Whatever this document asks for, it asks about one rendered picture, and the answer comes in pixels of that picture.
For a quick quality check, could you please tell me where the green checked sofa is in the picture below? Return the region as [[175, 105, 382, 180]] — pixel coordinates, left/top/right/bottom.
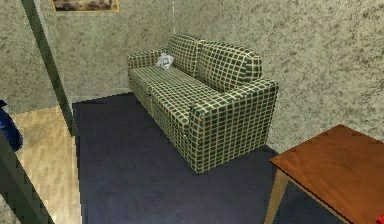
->
[[126, 33, 280, 175]]

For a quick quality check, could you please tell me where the white patterned cushion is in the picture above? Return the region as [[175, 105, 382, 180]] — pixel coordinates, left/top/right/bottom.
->
[[155, 53, 175, 71]]

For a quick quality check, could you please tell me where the brown wooden table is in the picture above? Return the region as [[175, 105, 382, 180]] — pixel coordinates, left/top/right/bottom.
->
[[263, 124, 384, 224]]

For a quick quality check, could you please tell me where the dark blue round object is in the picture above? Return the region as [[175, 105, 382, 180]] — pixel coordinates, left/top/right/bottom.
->
[[0, 99, 24, 153]]

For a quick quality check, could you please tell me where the framed wall picture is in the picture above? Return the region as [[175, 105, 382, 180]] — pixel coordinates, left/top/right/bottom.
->
[[51, 0, 120, 14]]

